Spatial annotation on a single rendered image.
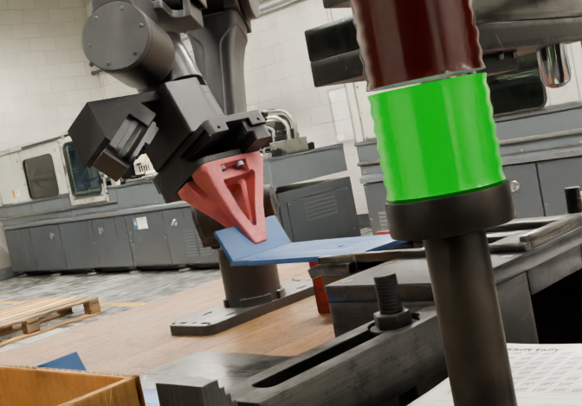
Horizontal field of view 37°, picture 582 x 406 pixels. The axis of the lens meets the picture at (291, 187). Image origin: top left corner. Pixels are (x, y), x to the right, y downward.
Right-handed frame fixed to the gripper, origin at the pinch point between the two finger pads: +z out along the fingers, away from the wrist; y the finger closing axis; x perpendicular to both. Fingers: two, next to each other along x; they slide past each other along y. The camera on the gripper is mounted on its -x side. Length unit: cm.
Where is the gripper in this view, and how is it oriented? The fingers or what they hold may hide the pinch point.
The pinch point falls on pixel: (254, 235)
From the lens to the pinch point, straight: 73.6
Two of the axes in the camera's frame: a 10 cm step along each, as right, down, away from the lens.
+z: 4.9, 8.4, -2.3
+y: 5.5, -5.0, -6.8
